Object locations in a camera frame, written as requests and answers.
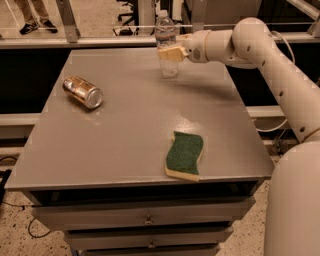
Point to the clear plastic water bottle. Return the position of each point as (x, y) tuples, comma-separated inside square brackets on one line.
[(165, 36)]

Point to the shiny metal can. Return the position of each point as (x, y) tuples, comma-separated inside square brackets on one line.
[(82, 91)]

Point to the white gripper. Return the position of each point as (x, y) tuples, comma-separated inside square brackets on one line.
[(196, 47)]

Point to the grey drawer cabinet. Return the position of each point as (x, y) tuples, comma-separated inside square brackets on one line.
[(96, 175)]

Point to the metal drawer knob upper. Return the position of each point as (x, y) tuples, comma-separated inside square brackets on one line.
[(148, 221)]

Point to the green and yellow sponge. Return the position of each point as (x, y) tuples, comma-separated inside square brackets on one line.
[(183, 156)]

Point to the metal drawer knob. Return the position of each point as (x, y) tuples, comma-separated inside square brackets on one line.
[(148, 221), (152, 245)]

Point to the metal guard rail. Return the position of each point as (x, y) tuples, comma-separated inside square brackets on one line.
[(90, 23)]

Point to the black office chair base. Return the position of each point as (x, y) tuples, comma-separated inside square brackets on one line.
[(139, 20)]

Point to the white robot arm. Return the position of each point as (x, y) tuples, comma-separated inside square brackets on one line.
[(293, 213)]

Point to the metal drawer knob lower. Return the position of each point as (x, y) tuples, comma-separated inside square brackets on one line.
[(152, 245)]

